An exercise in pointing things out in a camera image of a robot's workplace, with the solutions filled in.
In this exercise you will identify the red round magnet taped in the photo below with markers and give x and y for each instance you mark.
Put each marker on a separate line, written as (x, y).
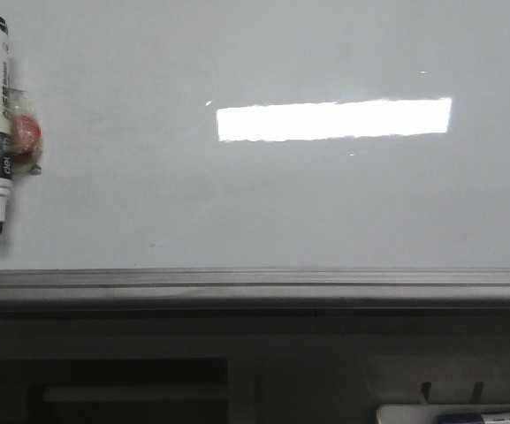
(26, 134)

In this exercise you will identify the white whiteboard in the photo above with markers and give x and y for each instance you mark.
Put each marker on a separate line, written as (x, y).
(241, 134)

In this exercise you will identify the white marker tray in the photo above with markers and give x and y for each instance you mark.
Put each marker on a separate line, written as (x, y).
(390, 413)

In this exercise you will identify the blue capped marker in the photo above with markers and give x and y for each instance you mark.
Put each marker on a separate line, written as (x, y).
(475, 418)

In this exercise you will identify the aluminium whiteboard tray rail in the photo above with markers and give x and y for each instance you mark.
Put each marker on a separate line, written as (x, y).
(32, 292)

